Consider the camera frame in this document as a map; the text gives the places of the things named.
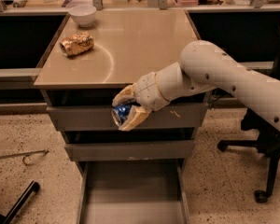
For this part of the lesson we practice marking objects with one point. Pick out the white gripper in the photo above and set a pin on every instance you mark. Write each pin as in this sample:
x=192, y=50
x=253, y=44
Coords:
x=149, y=90

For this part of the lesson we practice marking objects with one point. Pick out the blue pepsi can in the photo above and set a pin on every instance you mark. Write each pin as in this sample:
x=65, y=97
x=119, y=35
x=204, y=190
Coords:
x=120, y=113

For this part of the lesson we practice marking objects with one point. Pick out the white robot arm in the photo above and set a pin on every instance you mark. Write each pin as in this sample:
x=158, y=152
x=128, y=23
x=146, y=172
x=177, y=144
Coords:
x=203, y=66

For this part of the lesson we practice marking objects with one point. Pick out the middle grey drawer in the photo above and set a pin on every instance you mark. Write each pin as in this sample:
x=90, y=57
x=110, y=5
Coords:
x=130, y=151

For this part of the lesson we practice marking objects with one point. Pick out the top grey drawer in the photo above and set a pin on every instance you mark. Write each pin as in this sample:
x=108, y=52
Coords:
x=98, y=118

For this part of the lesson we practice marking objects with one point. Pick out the crushed gold can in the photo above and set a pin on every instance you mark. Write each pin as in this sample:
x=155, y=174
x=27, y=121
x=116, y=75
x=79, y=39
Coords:
x=77, y=44

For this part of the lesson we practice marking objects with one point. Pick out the open bottom grey drawer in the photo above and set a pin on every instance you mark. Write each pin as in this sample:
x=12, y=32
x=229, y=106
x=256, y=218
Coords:
x=132, y=192

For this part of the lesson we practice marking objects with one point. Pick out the white bowl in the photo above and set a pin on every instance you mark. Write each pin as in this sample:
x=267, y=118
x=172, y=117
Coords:
x=83, y=15

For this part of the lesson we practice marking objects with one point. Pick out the metal hook rod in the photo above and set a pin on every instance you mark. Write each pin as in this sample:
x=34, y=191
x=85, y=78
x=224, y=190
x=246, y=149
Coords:
x=24, y=155

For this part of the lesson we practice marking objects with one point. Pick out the black office chair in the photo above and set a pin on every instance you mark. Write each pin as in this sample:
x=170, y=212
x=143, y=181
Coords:
x=268, y=142

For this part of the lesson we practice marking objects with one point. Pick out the black chair leg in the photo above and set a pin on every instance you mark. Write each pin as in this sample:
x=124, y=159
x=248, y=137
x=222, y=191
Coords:
x=33, y=187

